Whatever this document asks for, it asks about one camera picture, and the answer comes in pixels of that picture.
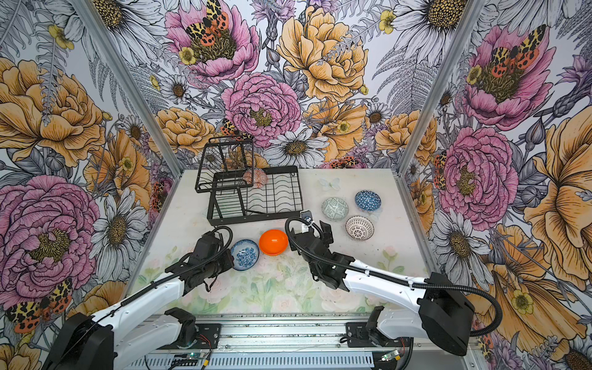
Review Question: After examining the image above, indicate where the blue floral ceramic bowl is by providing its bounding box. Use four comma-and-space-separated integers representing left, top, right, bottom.
231, 239, 260, 271

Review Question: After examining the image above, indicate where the red patterned ceramic bowl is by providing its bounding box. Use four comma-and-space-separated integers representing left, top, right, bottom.
243, 168, 268, 189

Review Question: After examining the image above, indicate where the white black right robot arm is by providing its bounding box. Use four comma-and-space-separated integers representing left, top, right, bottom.
285, 217, 474, 356

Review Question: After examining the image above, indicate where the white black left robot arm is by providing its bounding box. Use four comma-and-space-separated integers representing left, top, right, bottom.
43, 226, 234, 369

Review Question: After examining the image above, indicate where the green patterned ceramic bowl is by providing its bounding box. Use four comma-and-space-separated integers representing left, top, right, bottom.
321, 197, 349, 221

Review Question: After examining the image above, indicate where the white brown lattice bowl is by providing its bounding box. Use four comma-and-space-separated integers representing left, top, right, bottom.
345, 216, 375, 241

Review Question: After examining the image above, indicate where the orange plastic bowl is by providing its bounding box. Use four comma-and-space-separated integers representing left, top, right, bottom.
259, 229, 288, 256

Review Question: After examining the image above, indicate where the dark blue patterned bowl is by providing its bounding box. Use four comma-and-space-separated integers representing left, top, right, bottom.
355, 190, 382, 212

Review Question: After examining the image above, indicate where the green circuit board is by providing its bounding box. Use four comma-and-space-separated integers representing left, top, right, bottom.
174, 352, 209, 362

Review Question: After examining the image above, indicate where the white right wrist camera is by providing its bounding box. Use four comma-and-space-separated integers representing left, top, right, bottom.
300, 211, 314, 224

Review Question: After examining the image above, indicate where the black wire dish rack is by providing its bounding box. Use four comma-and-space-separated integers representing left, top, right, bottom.
195, 135, 304, 226

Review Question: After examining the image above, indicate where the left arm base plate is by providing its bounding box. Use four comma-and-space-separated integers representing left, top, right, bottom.
194, 323, 222, 350

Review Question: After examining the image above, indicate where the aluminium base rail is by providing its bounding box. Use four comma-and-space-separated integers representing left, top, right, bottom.
123, 316, 475, 369

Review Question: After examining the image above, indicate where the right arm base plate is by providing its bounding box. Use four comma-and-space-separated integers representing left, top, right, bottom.
340, 322, 388, 348

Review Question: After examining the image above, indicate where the right aluminium corner post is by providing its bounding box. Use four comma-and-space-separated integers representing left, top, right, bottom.
398, 0, 486, 177

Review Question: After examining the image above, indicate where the aluminium corner post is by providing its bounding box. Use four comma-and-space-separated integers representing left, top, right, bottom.
72, 1, 183, 179
398, 0, 486, 177

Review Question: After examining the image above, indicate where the left aluminium corner post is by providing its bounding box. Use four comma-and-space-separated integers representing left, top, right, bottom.
72, 1, 183, 179

